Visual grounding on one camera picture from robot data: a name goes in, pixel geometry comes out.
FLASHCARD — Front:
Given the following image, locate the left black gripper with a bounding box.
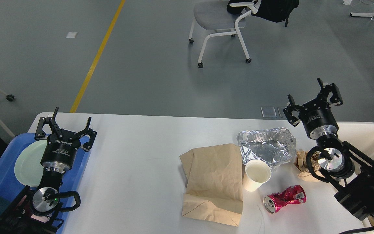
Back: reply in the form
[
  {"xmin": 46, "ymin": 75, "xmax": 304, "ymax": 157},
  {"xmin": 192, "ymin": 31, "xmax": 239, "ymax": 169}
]
[{"xmin": 34, "ymin": 107, "xmax": 97, "ymax": 173}]

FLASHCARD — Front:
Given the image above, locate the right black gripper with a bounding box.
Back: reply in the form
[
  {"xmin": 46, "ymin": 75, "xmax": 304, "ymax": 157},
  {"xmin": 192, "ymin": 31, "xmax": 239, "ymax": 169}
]
[{"xmin": 283, "ymin": 78, "xmax": 343, "ymax": 140}]

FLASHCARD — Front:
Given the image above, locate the green plate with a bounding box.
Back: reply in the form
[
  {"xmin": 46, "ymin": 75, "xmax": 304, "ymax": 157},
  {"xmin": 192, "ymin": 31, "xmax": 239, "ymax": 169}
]
[{"xmin": 14, "ymin": 140, "xmax": 47, "ymax": 188}]

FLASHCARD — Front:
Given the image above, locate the aluminium foil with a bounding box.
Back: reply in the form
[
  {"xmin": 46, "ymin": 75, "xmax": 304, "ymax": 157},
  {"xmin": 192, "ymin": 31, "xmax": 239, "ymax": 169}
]
[{"xmin": 236, "ymin": 127, "xmax": 297, "ymax": 171}]

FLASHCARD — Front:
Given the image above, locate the white paper cup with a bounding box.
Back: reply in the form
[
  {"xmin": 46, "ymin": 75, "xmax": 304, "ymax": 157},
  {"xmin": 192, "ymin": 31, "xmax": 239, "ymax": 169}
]
[{"xmin": 243, "ymin": 160, "xmax": 271, "ymax": 192}]

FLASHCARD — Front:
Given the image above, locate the brown paper bag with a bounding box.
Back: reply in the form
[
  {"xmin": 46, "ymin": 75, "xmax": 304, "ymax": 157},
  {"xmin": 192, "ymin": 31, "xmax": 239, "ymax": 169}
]
[{"xmin": 180, "ymin": 144, "xmax": 243, "ymax": 227}]

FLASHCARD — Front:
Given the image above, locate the pink ribbed mug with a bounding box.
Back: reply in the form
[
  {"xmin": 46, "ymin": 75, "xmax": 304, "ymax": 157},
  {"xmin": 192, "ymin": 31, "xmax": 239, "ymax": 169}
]
[{"xmin": 30, "ymin": 206, "xmax": 58, "ymax": 225}]

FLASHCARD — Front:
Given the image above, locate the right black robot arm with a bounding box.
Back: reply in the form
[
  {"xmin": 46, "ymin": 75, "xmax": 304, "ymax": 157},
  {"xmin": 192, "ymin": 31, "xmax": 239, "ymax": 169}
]
[{"xmin": 283, "ymin": 78, "xmax": 374, "ymax": 234}]

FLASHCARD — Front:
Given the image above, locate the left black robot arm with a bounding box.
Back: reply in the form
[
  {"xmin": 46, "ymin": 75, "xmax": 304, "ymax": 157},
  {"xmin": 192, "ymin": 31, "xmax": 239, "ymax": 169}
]
[{"xmin": 0, "ymin": 108, "xmax": 97, "ymax": 234}]

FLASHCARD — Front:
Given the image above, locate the crumpled brown napkin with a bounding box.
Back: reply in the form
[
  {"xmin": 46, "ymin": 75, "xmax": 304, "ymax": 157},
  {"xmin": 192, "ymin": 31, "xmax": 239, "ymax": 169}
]
[{"xmin": 294, "ymin": 150, "xmax": 324, "ymax": 182}]

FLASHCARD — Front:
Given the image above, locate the blue plastic tray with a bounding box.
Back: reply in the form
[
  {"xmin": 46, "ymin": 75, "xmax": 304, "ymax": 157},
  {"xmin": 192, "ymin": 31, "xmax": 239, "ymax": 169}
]
[{"xmin": 0, "ymin": 133, "xmax": 93, "ymax": 234}]

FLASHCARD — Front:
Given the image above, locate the crushed red can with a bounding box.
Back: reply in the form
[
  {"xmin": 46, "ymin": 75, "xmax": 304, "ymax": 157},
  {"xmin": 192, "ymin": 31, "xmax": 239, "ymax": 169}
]
[{"xmin": 263, "ymin": 185, "xmax": 307, "ymax": 214}]

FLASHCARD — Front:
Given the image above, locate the black backpack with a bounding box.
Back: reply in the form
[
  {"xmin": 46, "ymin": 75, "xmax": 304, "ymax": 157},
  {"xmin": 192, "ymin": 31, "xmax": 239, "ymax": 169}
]
[{"xmin": 227, "ymin": 0, "xmax": 299, "ymax": 27}]

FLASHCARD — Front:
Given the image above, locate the grey white office chair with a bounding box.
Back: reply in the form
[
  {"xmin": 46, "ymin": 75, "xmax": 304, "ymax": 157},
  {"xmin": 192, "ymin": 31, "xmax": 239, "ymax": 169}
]
[{"xmin": 189, "ymin": 0, "xmax": 261, "ymax": 68}]

